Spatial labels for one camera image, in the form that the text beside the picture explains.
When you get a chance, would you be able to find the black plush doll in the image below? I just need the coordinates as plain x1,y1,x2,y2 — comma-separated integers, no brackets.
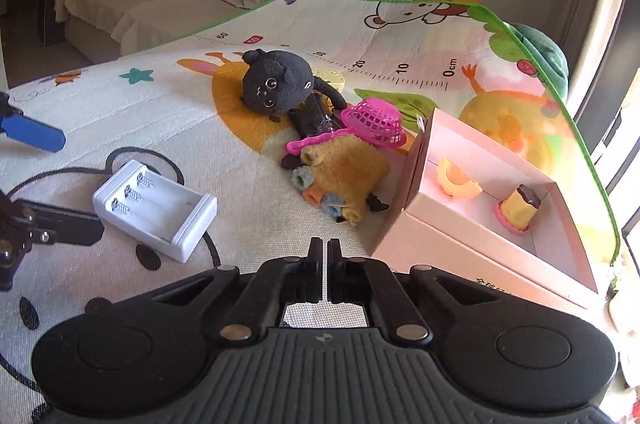
241,48,351,140

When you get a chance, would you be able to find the pink toy net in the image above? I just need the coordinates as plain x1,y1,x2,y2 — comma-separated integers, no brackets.
286,99,407,155

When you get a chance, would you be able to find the black framed window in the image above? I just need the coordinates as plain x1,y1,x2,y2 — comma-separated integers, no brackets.
575,64,640,225

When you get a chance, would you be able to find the white battery holder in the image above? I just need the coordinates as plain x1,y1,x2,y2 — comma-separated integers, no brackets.
92,159,218,263

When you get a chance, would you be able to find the pink cardboard box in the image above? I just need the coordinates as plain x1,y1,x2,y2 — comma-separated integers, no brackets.
372,107,601,311

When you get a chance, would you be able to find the pudding toy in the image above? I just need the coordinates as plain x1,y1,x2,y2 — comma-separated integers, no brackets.
494,184,543,235

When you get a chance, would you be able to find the yellow fuzzy cloth toy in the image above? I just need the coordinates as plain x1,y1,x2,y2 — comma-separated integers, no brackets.
280,138,392,227

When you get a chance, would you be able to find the teal blanket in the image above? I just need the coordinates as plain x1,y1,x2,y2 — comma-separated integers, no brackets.
510,23,570,102

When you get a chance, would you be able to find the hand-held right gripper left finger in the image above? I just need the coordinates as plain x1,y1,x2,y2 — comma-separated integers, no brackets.
150,238,325,345

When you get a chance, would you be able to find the orange slice toy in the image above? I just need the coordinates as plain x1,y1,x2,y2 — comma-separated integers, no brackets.
437,157,483,199

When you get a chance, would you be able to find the cartoon printed play mat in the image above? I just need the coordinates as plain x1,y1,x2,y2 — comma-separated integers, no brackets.
0,0,623,424

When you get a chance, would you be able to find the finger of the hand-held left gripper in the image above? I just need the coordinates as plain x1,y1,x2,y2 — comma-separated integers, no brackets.
0,92,66,153
0,190,105,292

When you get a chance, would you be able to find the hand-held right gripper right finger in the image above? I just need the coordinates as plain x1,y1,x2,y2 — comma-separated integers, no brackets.
327,238,493,345

